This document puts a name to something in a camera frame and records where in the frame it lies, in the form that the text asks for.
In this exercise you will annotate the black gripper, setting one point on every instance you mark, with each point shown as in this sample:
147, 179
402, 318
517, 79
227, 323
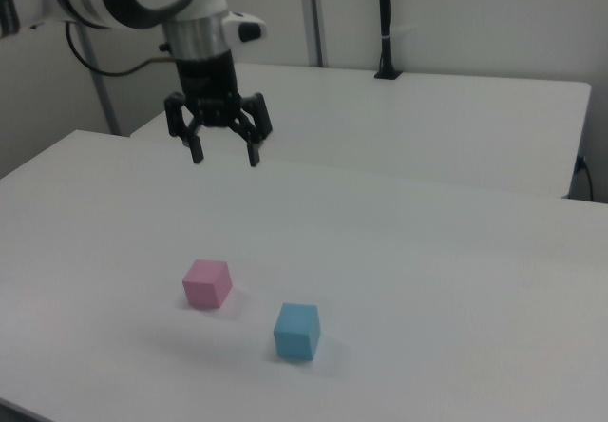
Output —
209, 84

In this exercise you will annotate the pink cube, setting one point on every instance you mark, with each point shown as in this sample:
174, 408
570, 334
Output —
204, 284

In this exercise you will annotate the blue cube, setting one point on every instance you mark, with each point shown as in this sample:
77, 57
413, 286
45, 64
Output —
294, 334

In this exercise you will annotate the black table clamp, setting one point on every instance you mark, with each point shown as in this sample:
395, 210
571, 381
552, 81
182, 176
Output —
385, 23

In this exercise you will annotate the silver metal frame post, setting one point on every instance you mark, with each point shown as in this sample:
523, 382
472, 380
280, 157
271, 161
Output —
314, 13
102, 89

